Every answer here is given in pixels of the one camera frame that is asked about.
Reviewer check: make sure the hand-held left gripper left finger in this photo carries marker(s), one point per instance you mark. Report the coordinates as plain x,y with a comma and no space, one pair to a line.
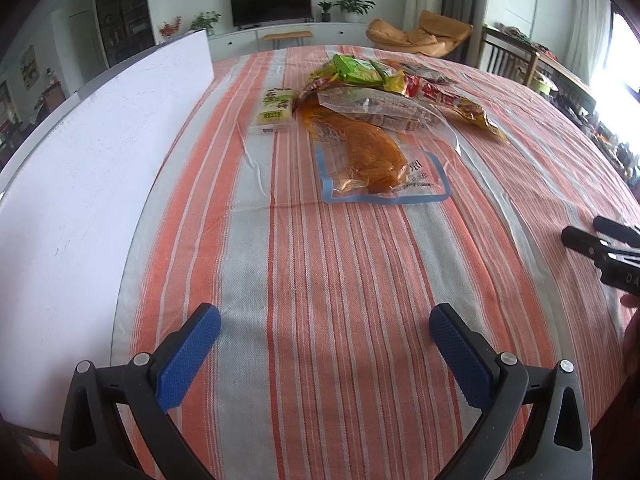
187,360

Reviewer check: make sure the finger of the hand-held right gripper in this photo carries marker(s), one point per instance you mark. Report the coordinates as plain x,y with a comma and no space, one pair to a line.
582,239
617,230

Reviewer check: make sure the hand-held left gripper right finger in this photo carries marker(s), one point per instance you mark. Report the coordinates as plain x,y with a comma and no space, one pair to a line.
457,360

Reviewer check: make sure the clear bag of brown slices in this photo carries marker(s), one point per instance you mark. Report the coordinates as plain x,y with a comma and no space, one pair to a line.
387,110

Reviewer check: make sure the small yellow cake packet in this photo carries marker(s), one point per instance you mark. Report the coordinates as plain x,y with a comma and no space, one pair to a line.
274,107

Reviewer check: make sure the far clear bag brown snacks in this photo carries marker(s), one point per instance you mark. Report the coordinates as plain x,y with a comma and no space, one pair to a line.
425,72

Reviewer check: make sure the person's right hand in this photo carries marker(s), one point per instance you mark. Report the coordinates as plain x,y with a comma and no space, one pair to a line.
632,340

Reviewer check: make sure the orange striped cloth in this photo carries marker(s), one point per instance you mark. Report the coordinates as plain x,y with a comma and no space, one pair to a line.
350,260

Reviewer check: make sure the green pot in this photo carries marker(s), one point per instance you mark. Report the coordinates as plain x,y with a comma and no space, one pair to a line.
545,84

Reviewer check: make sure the white foam board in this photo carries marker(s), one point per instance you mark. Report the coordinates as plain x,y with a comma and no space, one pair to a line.
75,210

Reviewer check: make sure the large yellow-edged snack packet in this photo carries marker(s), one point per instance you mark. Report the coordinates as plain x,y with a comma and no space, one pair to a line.
447,100

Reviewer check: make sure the dark wooden chair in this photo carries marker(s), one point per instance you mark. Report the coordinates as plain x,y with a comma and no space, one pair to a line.
505,57

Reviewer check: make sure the chicken leg packet, blue border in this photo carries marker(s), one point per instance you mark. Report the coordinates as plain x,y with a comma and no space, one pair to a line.
370,157

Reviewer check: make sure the orange lounge chair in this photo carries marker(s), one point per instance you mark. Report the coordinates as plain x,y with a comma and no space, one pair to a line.
430,35

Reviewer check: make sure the green snack packet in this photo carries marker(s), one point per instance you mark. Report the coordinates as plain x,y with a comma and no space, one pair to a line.
356,67

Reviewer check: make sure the small yellow snack packet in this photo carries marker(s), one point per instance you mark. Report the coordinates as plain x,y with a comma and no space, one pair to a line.
320,79

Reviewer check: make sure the white television cabinet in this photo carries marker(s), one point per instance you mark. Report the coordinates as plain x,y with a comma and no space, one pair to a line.
235,42

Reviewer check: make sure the large potted plant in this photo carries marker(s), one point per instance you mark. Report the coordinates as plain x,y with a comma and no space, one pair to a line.
354,6

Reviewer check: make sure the white door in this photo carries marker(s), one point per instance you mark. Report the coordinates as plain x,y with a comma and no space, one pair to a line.
86,45

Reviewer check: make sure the red flower arrangement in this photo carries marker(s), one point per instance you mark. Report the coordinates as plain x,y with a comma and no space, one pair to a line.
170,29

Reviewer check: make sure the wooden bench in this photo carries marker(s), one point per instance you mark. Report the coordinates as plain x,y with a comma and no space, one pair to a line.
287,36

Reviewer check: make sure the leafy potted plant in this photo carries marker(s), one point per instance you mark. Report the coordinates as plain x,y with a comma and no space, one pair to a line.
204,21

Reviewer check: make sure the small potted plant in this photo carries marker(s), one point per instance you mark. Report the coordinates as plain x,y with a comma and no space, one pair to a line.
325,10

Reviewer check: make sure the dark display shelf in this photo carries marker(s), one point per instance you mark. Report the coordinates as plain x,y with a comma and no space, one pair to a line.
122,10

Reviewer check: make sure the black television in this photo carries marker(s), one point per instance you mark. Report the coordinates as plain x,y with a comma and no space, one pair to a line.
271,4

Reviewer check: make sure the framed wall picture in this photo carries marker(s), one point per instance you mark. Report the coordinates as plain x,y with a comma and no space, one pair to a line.
30,67

